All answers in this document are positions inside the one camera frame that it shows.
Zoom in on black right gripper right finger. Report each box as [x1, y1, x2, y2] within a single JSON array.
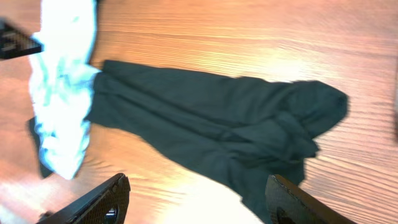
[[265, 175, 355, 224]]

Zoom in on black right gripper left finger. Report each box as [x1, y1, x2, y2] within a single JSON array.
[[37, 173, 131, 224]]

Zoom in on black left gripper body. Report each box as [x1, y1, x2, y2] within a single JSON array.
[[1, 19, 43, 60]]

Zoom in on black t-shirt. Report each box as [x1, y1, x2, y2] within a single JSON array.
[[88, 60, 348, 223]]

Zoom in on light blue t-shirt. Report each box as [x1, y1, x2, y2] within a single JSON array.
[[28, 0, 99, 180]]

